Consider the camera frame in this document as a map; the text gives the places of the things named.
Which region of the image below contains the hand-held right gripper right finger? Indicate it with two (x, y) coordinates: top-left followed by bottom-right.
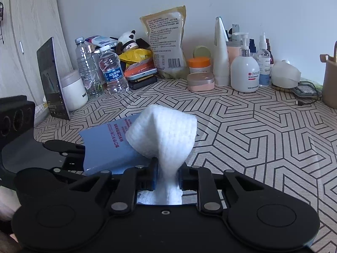
(178, 163), (264, 213)

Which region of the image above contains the white jar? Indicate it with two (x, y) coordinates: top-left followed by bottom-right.
(61, 70), (89, 112)

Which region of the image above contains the empty clear plastic bottle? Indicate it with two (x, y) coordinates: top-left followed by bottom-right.
(75, 37), (104, 98)

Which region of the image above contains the woven coaster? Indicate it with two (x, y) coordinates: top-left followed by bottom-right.
(271, 84), (298, 93)

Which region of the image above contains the geometric patterned tablecloth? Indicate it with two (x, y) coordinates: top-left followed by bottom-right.
(34, 78), (337, 253)

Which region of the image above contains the orange-lidded jar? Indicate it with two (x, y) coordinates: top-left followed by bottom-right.
(187, 57), (212, 74)

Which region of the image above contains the yellow snack packet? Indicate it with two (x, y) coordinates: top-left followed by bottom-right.
(118, 48), (154, 70)

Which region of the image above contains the silver power bank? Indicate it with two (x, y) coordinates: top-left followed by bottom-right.
(126, 68), (158, 81)

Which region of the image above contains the white and blue tube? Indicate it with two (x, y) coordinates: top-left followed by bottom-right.
(84, 35), (118, 48)

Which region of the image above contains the labelled water bottle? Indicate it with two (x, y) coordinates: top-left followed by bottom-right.
(98, 45), (130, 95)

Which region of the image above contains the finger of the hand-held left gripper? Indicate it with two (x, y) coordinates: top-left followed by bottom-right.
(43, 139), (86, 156)
(14, 156), (88, 191)

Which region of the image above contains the white pump bottle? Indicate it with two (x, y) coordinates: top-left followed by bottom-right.
(230, 32), (261, 93)

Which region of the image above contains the tall white tube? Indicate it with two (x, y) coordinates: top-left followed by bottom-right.
(212, 16), (231, 86)

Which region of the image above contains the blue container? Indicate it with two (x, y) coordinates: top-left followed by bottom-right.
(79, 113), (156, 176)

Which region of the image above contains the black upright box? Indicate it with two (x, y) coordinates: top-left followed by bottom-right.
(36, 37), (71, 121)

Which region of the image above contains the orange packet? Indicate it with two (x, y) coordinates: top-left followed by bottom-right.
(124, 59), (156, 78)

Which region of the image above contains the brown bottle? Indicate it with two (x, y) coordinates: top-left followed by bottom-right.
(266, 38), (274, 65)

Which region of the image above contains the clear spray bottle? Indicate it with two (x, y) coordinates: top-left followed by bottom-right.
(257, 32), (272, 87)

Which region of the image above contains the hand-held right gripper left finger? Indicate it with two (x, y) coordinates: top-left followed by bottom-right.
(68, 159), (160, 213)

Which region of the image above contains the green round lid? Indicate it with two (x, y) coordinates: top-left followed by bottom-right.
(193, 45), (212, 58)

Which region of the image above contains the pink tin case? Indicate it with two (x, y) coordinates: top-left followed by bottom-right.
(187, 72), (215, 92)

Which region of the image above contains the beige cup with handle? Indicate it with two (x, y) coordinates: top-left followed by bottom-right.
(320, 41), (337, 109)

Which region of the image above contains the white rounded box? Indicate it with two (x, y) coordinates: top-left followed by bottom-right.
(271, 59), (302, 89)

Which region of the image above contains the black cable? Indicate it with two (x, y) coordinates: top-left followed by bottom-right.
(291, 80), (323, 106)

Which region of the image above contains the white cloth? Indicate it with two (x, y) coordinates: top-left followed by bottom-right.
(125, 104), (198, 206)

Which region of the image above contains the person's left forearm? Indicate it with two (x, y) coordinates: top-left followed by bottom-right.
(0, 187), (22, 253)

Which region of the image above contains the large tan snack bag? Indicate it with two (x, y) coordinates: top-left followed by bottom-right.
(139, 5), (190, 79)

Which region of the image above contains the grey flat device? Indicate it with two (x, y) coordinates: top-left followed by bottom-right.
(292, 84), (317, 97)

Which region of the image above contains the panda plush toy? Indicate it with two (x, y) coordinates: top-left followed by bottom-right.
(116, 30), (139, 55)

